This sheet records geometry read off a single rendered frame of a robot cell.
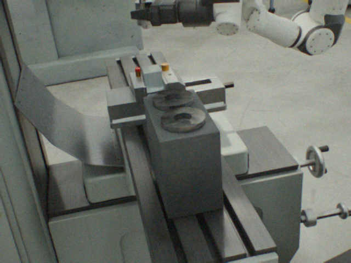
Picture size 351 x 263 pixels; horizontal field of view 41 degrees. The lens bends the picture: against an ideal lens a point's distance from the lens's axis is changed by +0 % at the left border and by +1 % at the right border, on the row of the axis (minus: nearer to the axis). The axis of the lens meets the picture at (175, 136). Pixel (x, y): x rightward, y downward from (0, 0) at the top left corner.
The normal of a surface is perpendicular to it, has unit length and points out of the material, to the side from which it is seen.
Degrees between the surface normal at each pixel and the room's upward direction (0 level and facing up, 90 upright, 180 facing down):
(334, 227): 0
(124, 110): 90
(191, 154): 90
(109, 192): 90
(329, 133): 0
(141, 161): 0
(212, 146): 90
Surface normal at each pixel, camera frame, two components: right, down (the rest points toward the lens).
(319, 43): 0.19, 0.62
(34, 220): 0.87, 0.15
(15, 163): 0.71, 0.26
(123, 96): -0.08, -0.87
